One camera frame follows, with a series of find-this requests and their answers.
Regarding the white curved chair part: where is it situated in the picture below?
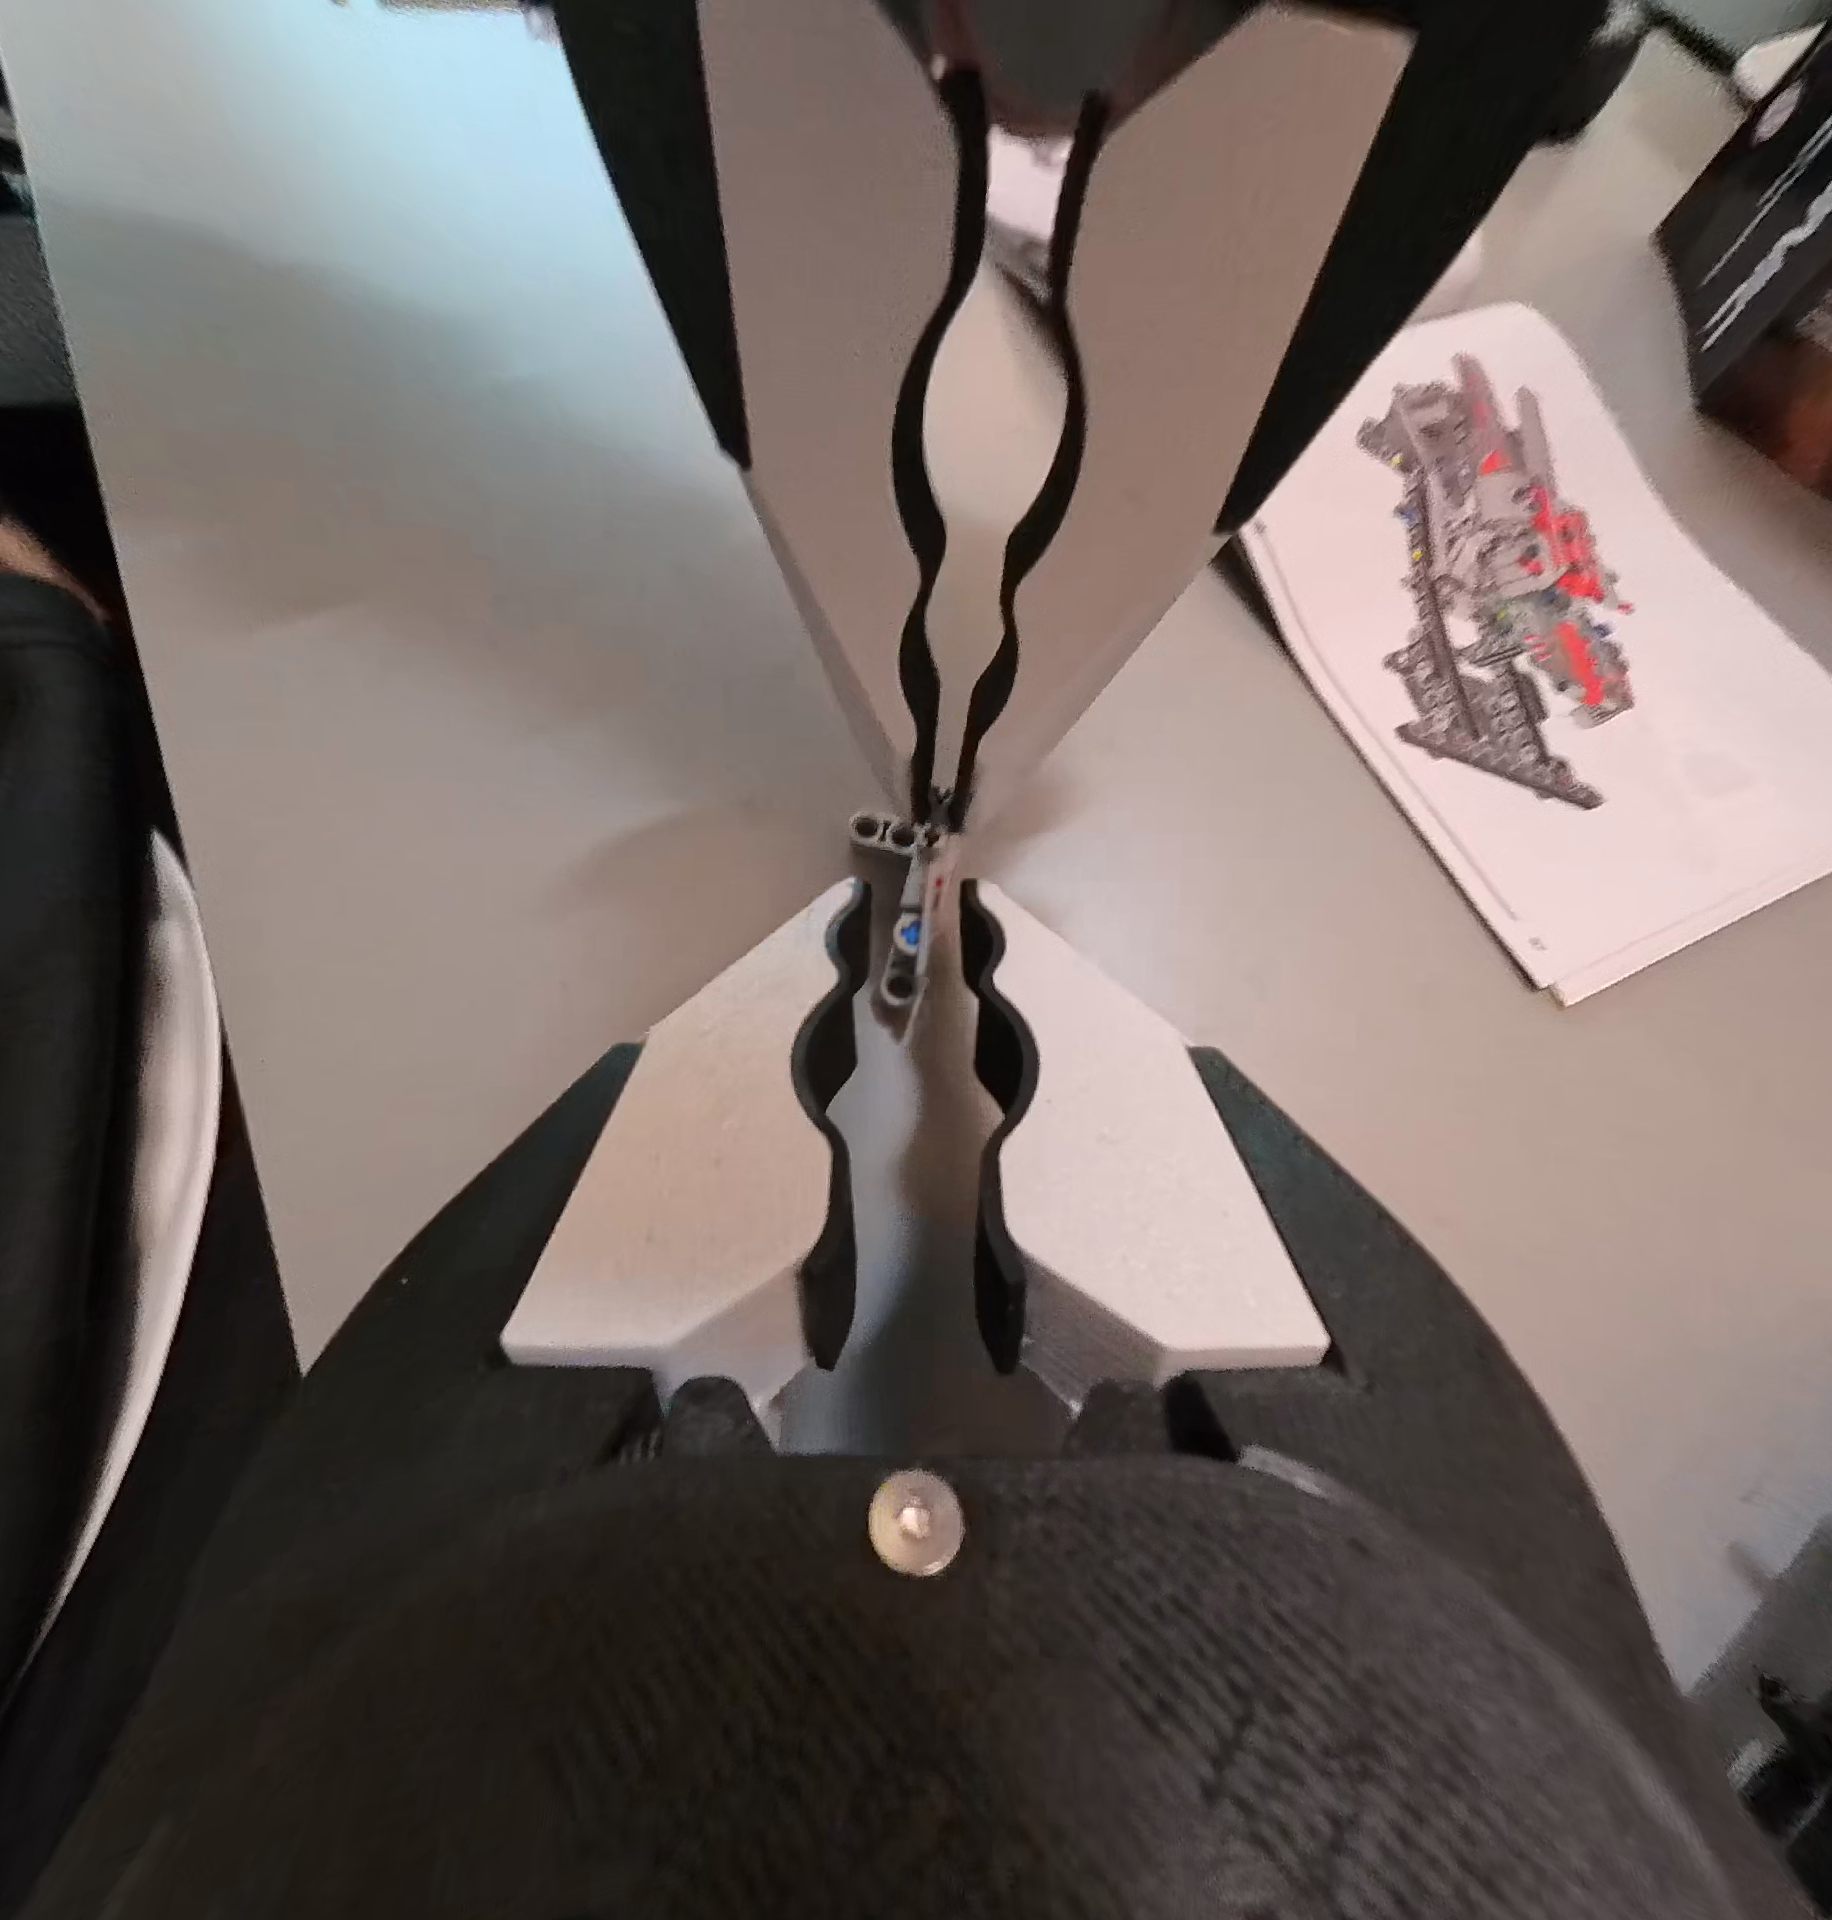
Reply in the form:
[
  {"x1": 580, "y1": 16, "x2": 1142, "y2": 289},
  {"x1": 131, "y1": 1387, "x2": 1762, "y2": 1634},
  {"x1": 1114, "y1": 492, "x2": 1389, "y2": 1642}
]
[{"x1": 44, "y1": 831, "x2": 226, "y2": 1593}]

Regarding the dark object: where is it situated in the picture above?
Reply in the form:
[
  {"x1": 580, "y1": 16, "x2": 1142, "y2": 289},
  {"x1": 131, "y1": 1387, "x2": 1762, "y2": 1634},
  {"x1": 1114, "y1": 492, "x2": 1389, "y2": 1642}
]
[{"x1": 1689, "y1": 1500, "x2": 1832, "y2": 1920}]

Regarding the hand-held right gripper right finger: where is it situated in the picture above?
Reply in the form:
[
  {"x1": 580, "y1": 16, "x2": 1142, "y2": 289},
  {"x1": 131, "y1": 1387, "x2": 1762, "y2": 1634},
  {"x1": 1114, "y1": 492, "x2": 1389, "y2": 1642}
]
[{"x1": 957, "y1": 877, "x2": 1341, "y2": 1419}]

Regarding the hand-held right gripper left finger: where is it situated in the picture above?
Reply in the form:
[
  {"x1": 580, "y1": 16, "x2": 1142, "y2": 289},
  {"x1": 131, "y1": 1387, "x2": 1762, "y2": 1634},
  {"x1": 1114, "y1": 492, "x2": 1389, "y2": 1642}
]
[{"x1": 499, "y1": 877, "x2": 877, "y2": 1448}]

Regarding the grey toy brick beam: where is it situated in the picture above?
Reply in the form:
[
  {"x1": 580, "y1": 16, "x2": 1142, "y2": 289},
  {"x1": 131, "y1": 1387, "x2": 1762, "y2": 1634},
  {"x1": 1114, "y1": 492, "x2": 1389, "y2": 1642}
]
[{"x1": 849, "y1": 811, "x2": 962, "y2": 1048}]

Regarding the toy brick instruction booklet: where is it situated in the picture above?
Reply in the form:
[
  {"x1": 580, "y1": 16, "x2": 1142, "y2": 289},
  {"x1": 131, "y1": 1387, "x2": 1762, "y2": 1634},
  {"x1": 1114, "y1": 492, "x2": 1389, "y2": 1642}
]
[{"x1": 1239, "y1": 301, "x2": 1832, "y2": 1007}]

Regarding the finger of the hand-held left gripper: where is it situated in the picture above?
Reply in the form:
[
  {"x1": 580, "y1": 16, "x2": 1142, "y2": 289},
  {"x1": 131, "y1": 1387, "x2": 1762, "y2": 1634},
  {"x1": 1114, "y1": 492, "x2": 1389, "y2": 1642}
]
[
  {"x1": 695, "y1": 0, "x2": 992, "y2": 813},
  {"x1": 949, "y1": 0, "x2": 1424, "y2": 840}
]

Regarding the black toy box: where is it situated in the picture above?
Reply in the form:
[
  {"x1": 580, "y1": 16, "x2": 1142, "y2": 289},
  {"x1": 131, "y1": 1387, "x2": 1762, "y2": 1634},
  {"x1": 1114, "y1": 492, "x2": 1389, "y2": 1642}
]
[{"x1": 1652, "y1": 0, "x2": 1832, "y2": 503}]

